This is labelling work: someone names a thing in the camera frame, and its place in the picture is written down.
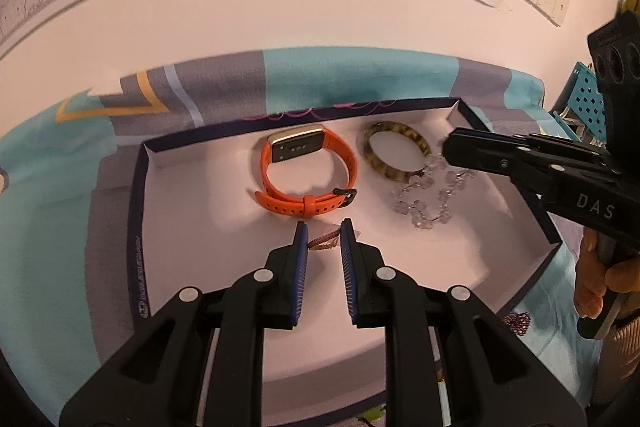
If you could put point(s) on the orange smart watch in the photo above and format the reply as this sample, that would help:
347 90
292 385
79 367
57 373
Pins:
280 199

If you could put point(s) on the person's right hand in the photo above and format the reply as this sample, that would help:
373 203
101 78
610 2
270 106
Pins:
590 277

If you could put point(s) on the teal and grey printed blanket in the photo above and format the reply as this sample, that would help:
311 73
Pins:
50 207

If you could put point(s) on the blue perforated basket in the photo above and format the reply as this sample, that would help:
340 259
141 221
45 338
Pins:
585 92

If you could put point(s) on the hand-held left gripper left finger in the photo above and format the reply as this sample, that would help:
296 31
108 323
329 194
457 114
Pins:
301 272

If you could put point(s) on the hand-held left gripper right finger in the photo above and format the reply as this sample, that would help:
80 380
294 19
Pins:
348 272

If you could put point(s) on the tortoiseshell bangle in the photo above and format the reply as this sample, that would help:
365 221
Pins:
372 164

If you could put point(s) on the dark blue shallow box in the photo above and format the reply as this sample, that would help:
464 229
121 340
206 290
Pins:
200 187

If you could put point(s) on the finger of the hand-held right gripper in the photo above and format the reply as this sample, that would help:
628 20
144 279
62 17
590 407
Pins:
565 144
480 152

